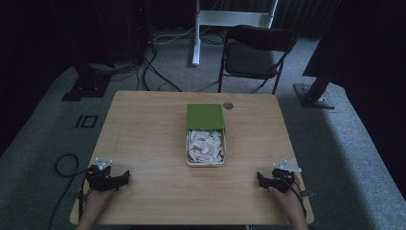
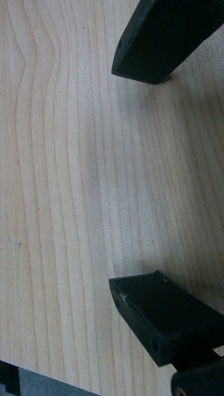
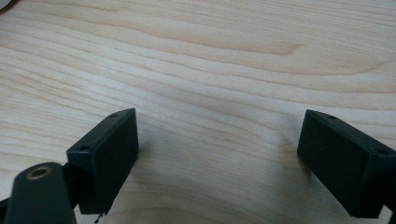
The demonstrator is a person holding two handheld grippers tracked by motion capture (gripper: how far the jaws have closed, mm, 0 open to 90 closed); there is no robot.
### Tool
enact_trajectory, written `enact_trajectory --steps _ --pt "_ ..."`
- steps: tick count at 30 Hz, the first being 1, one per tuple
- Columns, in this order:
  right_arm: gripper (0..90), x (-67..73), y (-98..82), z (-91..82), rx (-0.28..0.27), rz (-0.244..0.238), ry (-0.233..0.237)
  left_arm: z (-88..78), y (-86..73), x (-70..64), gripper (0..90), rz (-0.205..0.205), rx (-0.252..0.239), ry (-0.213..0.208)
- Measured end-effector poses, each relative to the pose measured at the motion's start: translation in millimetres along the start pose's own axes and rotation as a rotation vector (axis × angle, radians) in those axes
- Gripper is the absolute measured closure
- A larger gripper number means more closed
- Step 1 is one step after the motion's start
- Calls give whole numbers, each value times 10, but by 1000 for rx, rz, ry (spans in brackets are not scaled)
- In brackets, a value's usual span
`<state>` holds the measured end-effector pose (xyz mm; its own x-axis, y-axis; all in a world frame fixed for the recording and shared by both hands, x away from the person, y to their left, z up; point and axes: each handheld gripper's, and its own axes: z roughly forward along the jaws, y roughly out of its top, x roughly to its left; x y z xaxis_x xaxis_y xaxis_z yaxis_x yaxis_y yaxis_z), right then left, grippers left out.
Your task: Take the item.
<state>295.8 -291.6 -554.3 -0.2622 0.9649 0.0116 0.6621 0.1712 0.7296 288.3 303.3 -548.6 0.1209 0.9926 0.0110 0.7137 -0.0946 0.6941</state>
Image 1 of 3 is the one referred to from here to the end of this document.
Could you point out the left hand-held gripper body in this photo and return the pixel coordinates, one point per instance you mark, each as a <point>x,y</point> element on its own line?
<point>97,179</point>

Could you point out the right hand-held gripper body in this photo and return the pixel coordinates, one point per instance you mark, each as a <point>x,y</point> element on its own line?
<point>284,177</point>

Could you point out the person's right hand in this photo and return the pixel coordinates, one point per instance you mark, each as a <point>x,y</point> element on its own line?
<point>287,201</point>

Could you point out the pile of white paper scraps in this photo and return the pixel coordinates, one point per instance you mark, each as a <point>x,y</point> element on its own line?
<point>205,147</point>

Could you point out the grey round table grommet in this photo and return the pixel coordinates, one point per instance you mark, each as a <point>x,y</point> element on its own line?
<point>228,105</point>

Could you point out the green box sleeve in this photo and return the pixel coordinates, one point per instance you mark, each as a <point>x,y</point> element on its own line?
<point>205,116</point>

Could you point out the black folding chair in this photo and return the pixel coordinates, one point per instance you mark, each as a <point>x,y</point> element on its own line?
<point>252,57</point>

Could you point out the black stand with base plate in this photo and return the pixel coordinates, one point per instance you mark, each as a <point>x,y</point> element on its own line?
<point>314,96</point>
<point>86,86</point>

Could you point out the white metal desk frame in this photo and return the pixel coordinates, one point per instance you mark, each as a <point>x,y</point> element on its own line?
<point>230,17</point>

